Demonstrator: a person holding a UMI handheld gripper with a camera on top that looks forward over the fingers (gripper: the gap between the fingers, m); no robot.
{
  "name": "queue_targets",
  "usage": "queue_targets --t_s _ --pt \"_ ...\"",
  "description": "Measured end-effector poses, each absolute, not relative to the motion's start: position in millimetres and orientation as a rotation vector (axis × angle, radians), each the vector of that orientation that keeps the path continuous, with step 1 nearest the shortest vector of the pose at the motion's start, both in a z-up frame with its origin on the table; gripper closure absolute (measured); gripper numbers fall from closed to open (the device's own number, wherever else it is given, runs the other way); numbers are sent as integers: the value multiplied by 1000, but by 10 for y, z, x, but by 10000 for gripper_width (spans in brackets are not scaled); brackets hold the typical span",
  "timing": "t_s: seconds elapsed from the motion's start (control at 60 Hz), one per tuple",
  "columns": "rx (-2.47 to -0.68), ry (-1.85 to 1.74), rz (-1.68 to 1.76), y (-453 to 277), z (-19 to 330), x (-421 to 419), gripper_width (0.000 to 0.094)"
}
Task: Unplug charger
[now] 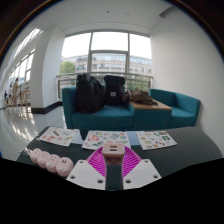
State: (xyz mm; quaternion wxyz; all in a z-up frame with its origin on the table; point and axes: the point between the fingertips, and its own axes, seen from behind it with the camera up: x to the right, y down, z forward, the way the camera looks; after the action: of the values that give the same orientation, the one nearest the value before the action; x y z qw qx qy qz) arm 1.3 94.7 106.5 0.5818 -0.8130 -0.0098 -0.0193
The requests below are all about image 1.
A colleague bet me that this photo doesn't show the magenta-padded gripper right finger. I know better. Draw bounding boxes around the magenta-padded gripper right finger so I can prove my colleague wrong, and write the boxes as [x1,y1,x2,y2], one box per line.
[121,146,163,191]

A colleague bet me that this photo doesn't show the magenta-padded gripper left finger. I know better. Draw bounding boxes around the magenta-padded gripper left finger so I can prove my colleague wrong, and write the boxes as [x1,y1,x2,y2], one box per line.
[65,146,109,192]

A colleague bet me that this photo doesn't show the pink charger block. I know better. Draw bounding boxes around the pink charger block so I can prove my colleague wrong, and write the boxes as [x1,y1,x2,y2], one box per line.
[101,143,126,168]

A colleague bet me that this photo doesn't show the sticker sheet with small stickers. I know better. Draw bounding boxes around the sticker sheet with small stickers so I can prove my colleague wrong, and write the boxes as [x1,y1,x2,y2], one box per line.
[135,130,178,151]

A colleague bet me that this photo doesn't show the sticker sheet with pink circle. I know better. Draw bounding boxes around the sticker sheet with pink circle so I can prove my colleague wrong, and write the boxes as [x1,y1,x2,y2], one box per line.
[81,130,132,151]

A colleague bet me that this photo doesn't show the sticker sheet with brown stickers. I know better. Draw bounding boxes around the sticker sheet with brown stickers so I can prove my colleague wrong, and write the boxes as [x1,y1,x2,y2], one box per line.
[37,126,80,148]

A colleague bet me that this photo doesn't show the teal sofa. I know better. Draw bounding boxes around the teal sofa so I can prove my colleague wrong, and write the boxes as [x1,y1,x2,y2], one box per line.
[61,86,202,132]

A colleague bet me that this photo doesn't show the wooden sofa table top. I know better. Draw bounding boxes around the wooden sofa table top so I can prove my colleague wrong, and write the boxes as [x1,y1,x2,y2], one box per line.
[129,100,174,112]

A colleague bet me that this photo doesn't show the brown jacket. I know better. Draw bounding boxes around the brown jacket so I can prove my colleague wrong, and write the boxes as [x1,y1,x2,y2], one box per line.
[122,87,159,107]

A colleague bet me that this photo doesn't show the large black backpack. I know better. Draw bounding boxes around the large black backpack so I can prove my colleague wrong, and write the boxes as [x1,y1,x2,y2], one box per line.
[74,73,106,115]

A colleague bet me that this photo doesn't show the black backpack with label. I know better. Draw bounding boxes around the black backpack with label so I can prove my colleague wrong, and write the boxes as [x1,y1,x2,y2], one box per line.
[103,75,127,107]

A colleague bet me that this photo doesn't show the group of wooden stools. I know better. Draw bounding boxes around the group of wooden stools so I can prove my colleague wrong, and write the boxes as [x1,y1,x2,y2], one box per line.
[4,89,33,112]

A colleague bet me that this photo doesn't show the metal window railing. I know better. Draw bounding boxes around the metal window railing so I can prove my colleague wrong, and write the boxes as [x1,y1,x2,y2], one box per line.
[55,71,154,100]

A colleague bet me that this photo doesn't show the person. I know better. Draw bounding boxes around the person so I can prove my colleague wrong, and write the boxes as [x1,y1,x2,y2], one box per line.
[11,77,21,105]

